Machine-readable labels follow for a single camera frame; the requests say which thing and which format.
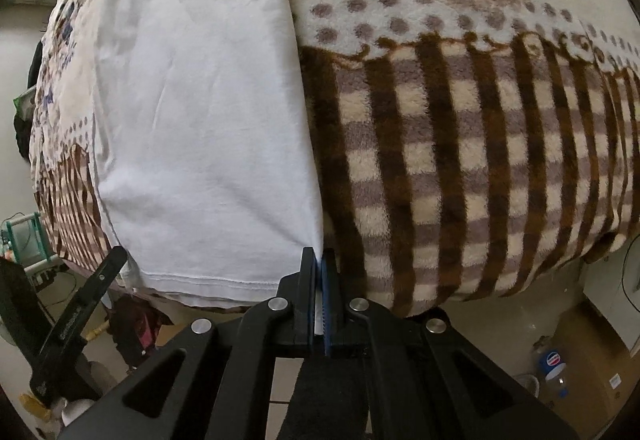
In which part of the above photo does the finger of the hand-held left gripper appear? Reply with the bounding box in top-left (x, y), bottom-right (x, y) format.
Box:
top-left (29, 245), bottom-right (129, 405)

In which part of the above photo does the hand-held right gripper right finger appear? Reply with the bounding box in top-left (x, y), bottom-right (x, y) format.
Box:
top-left (319, 247), bottom-right (579, 440)

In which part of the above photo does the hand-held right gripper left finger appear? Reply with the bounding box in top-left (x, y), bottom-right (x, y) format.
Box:
top-left (60, 247), bottom-right (317, 440)

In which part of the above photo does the white t-shirt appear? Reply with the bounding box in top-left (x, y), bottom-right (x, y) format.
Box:
top-left (89, 0), bottom-right (326, 309)

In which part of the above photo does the dark red bag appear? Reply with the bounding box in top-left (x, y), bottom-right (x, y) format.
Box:
top-left (107, 295), bottom-right (172, 369)

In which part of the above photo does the white cup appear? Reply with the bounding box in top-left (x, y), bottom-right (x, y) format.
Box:
top-left (60, 399), bottom-right (96, 428)

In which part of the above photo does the dark cloth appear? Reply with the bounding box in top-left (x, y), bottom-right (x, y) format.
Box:
top-left (12, 112), bottom-right (36, 166)

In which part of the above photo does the brown striped printed blanket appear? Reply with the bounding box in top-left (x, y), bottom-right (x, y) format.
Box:
top-left (27, 0), bottom-right (640, 317)

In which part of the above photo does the clear bottle with blue cap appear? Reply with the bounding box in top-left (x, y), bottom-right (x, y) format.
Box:
top-left (537, 347), bottom-right (572, 399)

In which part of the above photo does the brown cardboard box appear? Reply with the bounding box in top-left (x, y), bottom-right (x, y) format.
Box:
top-left (537, 302), bottom-right (636, 427)

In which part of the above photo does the white cabinet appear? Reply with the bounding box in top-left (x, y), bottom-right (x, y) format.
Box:
top-left (582, 234), bottom-right (640, 352)

